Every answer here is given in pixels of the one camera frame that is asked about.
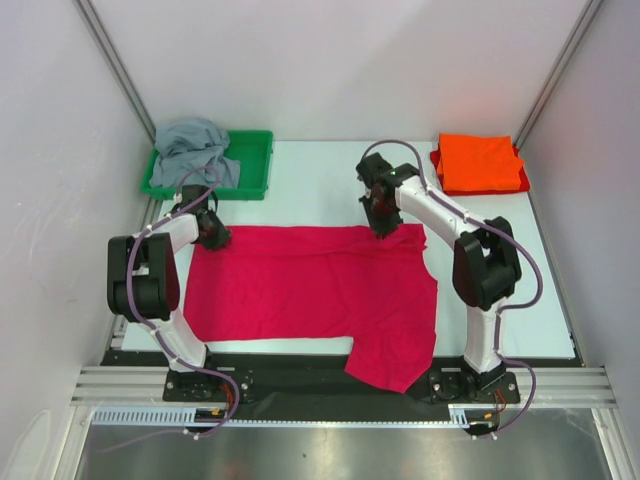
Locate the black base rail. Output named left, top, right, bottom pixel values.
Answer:
left=102, top=359, right=575, bottom=418

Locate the folded orange t shirt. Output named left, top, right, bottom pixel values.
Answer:
left=433, top=132, right=526, bottom=194

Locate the crumpled grey t shirt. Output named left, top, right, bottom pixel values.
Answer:
left=149, top=118, right=241, bottom=189

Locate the aluminium front extrusion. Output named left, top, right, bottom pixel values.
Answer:
left=72, top=366, right=617, bottom=409

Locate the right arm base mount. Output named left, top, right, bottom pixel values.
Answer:
left=427, top=369, right=521, bottom=405

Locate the aluminium frame post left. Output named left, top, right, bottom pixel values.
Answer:
left=72, top=0, right=156, bottom=142

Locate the white slotted cable duct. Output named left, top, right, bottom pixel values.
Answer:
left=93, top=404, right=497, bottom=429

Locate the crimson red t shirt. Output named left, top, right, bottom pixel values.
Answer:
left=184, top=224, right=438, bottom=393

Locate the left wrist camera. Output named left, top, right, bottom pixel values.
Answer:
left=171, top=185, right=218, bottom=215

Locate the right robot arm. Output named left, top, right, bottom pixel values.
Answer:
left=356, top=156, right=525, bottom=401

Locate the green plastic bin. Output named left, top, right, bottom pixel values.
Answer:
left=138, top=129, right=275, bottom=201

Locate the aluminium frame post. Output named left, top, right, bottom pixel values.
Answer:
left=515, top=0, right=606, bottom=149
left=72, top=0, right=156, bottom=142

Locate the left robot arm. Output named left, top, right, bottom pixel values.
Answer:
left=107, top=206, right=231, bottom=400

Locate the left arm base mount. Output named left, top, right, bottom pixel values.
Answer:
left=162, top=369, right=255, bottom=403

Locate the aluminium frame post right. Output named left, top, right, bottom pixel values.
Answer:
left=515, top=0, right=606, bottom=149

